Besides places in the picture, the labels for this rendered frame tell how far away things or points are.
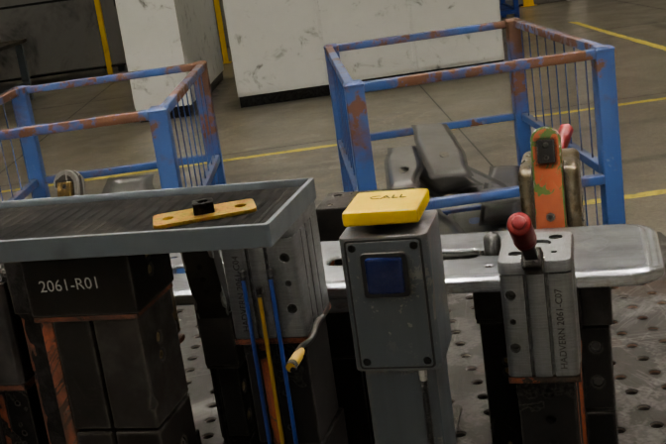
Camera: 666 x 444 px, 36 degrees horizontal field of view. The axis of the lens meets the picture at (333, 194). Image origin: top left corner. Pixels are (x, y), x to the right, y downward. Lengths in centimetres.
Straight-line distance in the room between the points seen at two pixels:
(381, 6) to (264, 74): 119
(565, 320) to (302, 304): 25
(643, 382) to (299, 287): 68
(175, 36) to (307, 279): 809
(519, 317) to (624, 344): 70
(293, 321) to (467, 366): 65
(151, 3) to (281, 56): 121
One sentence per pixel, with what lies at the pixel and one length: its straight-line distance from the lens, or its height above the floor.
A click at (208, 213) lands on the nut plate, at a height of 116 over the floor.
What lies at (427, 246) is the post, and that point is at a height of 113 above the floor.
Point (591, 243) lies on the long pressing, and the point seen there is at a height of 100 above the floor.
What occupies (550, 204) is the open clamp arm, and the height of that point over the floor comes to 102.
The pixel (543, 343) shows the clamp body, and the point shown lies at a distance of 97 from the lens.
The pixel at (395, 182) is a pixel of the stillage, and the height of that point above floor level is 55.
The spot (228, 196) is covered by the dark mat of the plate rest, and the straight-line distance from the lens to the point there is 89.
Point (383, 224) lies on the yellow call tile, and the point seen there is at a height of 115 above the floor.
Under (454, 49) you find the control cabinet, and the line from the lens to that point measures 919.
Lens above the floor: 137
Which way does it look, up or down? 14 degrees down
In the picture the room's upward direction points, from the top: 8 degrees counter-clockwise
